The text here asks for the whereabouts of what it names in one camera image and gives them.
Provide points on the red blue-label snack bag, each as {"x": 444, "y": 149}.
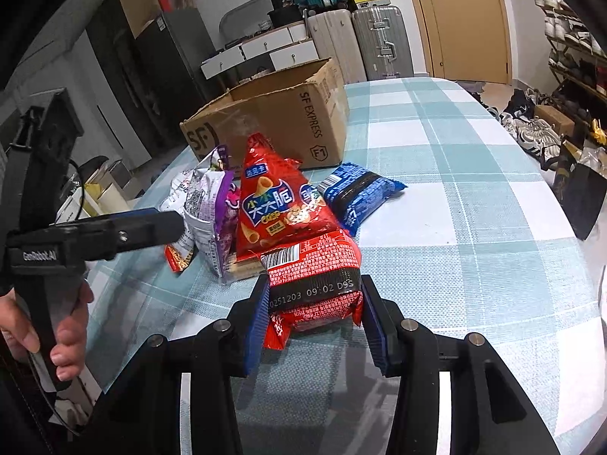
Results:
{"x": 270, "y": 208}

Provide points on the person's left hand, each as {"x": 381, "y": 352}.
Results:
{"x": 71, "y": 336}

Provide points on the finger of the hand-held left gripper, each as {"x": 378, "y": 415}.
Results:
{"x": 142, "y": 232}

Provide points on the white drawer unit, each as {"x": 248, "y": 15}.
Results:
{"x": 284, "y": 52}

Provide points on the shoe rack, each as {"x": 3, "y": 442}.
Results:
{"x": 569, "y": 57}

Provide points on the checkered tablecloth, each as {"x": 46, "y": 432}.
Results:
{"x": 474, "y": 199}

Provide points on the tall black cabinet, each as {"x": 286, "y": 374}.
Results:
{"x": 114, "y": 80}

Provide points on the grey rounded board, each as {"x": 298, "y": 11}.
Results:
{"x": 242, "y": 19}

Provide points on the black storage container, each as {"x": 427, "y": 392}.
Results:
{"x": 284, "y": 4}

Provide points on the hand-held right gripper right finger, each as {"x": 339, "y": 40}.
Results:
{"x": 377, "y": 336}

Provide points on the white bin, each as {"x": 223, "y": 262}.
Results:
{"x": 111, "y": 194}

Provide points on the purple snack bag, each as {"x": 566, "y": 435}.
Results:
{"x": 208, "y": 208}

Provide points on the silver suitcase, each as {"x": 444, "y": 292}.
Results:
{"x": 379, "y": 38}

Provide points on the pile of sneakers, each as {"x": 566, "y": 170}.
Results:
{"x": 526, "y": 128}

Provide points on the black gold bag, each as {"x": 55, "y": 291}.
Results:
{"x": 583, "y": 189}

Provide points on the brown carton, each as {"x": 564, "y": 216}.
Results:
{"x": 137, "y": 4}

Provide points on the wooden door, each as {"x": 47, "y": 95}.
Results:
{"x": 464, "y": 19}

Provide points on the red white snack packet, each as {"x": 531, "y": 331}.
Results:
{"x": 176, "y": 258}

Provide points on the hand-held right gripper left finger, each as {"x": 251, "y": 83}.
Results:
{"x": 256, "y": 327}

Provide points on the blue cookie packet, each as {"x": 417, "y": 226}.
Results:
{"x": 355, "y": 194}

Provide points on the dark grey fridge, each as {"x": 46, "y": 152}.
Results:
{"x": 180, "y": 57}

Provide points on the silver white snack bag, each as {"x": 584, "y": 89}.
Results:
{"x": 176, "y": 189}

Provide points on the beige suitcase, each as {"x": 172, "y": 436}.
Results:
{"x": 334, "y": 42}

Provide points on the small brown cardboard box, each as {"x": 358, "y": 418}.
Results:
{"x": 555, "y": 118}

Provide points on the person's left forearm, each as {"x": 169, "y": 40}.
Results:
{"x": 19, "y": 398}

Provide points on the clear cracker packet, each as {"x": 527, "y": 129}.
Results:
{"x": 242, "y": 265}

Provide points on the red barcode snack packet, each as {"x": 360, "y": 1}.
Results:
{"x": 313, "y": 270}

